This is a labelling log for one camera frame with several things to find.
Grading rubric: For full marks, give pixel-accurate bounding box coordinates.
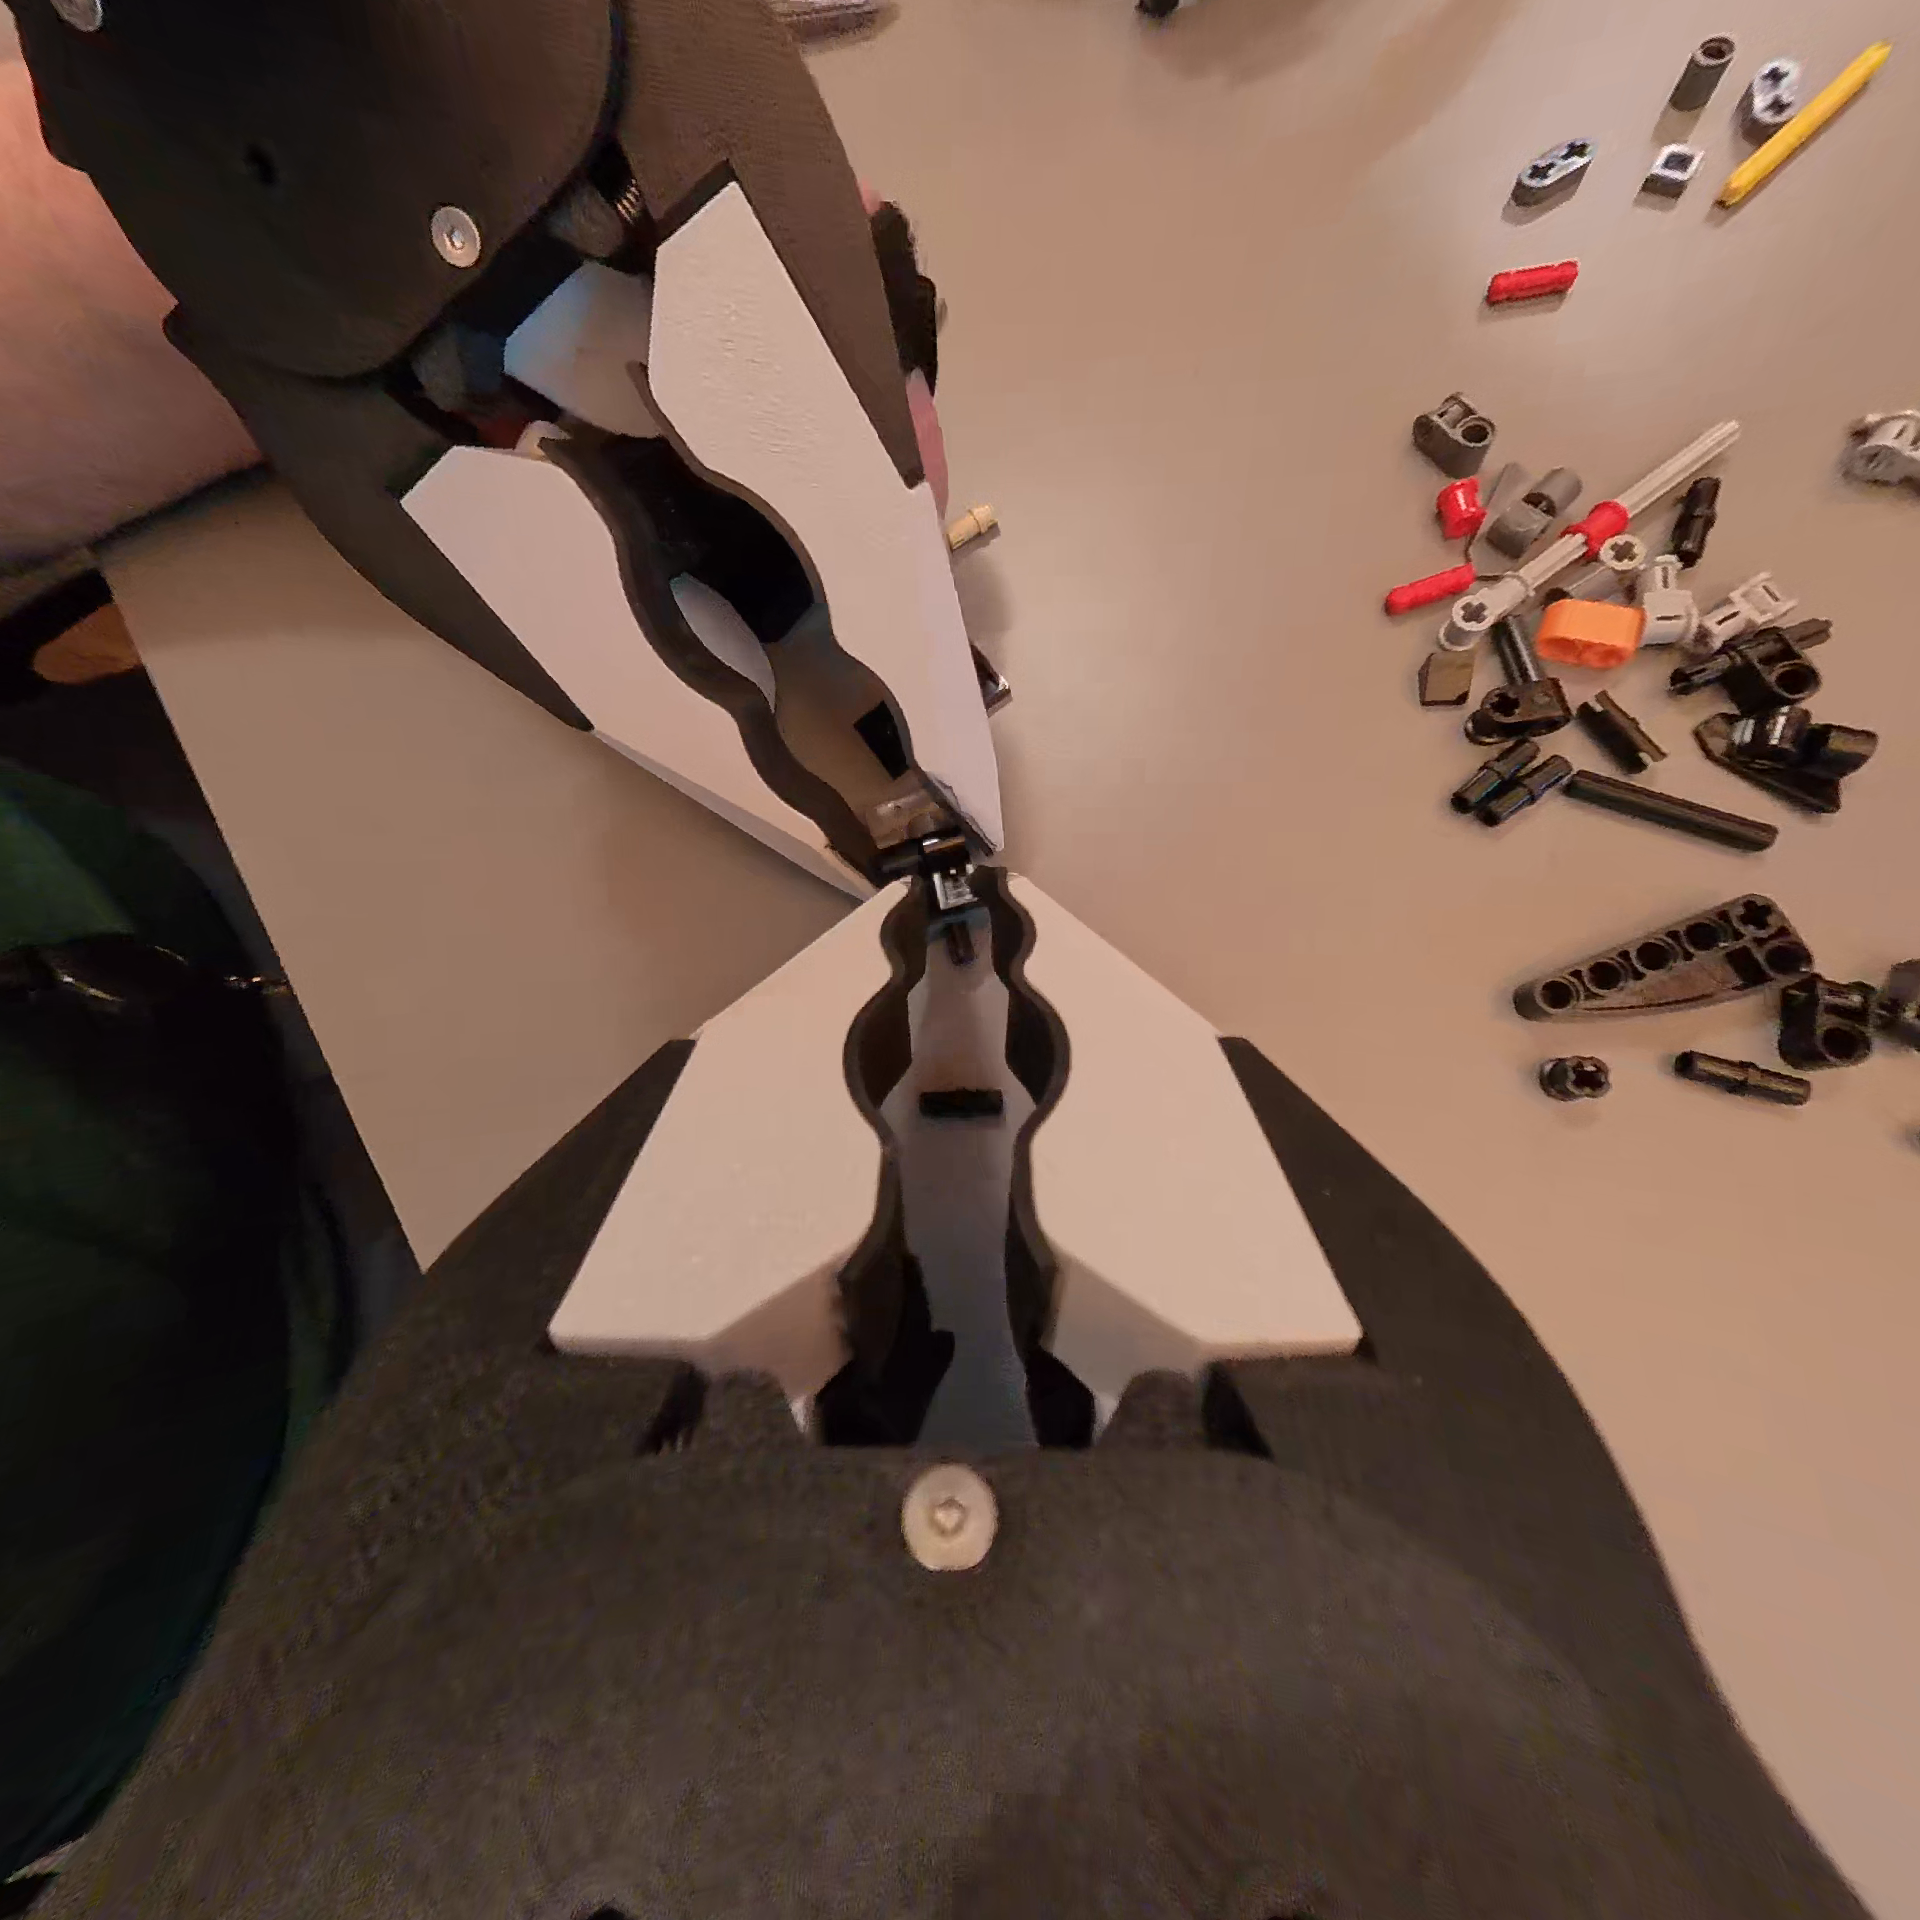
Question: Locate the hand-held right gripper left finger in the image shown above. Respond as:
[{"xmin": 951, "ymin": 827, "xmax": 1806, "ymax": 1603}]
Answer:
[{"xmin": 547, "ymin": 877, "xmax": 939, "ymax": 1440}]

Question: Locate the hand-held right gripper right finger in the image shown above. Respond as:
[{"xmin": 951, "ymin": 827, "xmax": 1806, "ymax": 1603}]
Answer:
[{"xmin": 982, "ymin": 874, "xmax": 1368, "ymax": 1408}]

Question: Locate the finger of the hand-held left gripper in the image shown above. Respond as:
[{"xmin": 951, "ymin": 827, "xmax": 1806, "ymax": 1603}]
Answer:
[
  {"xmin": 642, "ymin": 180, "xmax": 1007, "ymax": 854},
  {"xmin": 396, "ymin": 439, "xmax": 884, "ymax": 903}
]

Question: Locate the yellow lego axle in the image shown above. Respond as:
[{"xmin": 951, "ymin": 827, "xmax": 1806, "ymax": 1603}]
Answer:
[{"xmin": 1715, "ymin": 41, "xmax": 1897, "ymax": 212}]

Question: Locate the person's left forearm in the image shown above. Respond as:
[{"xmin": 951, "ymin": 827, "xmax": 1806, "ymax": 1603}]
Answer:
[{"xmin": 0, "ymin": 77, "xmax": 267, "ymax": 560}]

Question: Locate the black lego plate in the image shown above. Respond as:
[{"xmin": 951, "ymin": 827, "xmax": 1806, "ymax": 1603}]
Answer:
[{"xmin": 853, "ymin": 642, "xmax": 1013, "ymax": 784}]

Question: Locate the cluster of black lego beams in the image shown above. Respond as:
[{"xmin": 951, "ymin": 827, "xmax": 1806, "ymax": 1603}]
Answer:
[{"xmin": 1513, "ymin": 893, "xmax": 1920, "ymax": 1109}]

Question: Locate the orange lego piece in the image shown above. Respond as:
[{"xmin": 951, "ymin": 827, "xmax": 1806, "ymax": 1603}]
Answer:
[{"xmin": 1532, "ymin": 596, "xmax": 1650, "ymax": 667}]

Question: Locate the long grey lego axle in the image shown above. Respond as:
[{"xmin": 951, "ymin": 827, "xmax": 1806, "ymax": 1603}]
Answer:
[{"xmin": 1446, "ymin": 417, "xmax": 1742, "ymax": 633}]

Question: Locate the person's left hand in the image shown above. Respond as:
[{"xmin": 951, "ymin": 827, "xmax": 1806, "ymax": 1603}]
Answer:
[{"xmin": 903, "ymin": 372, "xmax": 958, "ymax": 507}]

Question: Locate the person's green shirt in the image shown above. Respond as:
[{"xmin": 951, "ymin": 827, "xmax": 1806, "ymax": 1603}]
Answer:
[{"xmin": 0, "ymin": 758, "xmax": 355, "ymax": 1854}]

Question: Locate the cluster of dark grey connectors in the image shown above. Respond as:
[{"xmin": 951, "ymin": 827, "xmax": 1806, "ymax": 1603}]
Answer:
[{"xmin": 1410, "ymin": 33, "xmax": 1803, "ymax": 560}]

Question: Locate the black strap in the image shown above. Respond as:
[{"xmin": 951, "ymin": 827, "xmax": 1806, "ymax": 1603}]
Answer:
[{"xmin": 0, "ymin": 933, "xmax": 289, "ymax": 1053}]

